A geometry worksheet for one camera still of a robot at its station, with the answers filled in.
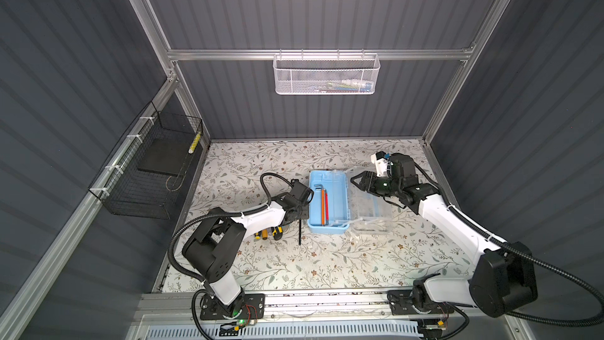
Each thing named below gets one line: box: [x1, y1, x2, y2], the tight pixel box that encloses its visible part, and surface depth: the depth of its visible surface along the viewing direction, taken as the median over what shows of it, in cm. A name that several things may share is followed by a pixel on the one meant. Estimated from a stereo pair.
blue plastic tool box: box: [306, 166, 393, 235], surface depth 95 cm
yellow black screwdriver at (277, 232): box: [270, 225, 284, 241], surface depth 90 cm
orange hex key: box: [317, 184, 327, 227], surface depth 98 cm
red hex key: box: [324, 188, 330, 226], surface depth 98 cm
